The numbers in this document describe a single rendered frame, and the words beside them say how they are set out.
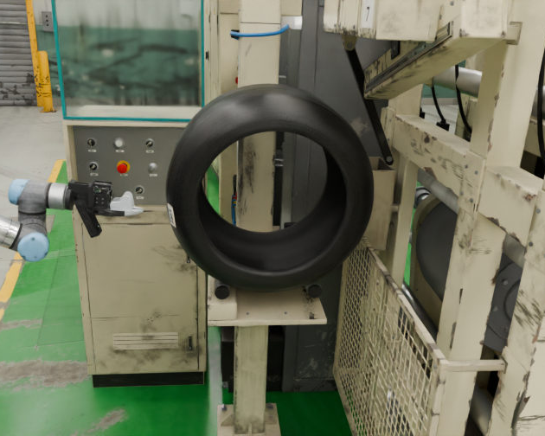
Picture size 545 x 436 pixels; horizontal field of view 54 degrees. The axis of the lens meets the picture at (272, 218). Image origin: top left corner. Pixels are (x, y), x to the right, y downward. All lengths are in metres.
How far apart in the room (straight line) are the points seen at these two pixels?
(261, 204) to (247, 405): 0.88
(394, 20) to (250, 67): 0.69
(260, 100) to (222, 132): 0.13
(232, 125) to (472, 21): 0.62
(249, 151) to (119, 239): 0.78
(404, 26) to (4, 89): 9.93
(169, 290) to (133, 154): 0.62
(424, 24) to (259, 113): 0.45
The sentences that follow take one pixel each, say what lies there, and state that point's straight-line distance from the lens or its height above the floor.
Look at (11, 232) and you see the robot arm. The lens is 1.53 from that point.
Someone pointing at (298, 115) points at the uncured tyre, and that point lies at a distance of 1.41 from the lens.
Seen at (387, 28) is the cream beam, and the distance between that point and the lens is 1.21.
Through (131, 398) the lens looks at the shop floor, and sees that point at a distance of 2.68.
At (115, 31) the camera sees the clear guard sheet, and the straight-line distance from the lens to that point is 2.19.
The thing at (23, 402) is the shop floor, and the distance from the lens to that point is 2.79.
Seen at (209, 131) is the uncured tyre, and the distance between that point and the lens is 1.41.
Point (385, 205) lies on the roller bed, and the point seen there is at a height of 1.07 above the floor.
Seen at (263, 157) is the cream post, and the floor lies 1.22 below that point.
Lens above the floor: 1.68
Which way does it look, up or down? 21 degrees down
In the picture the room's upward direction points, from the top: 2 degrees clockwise
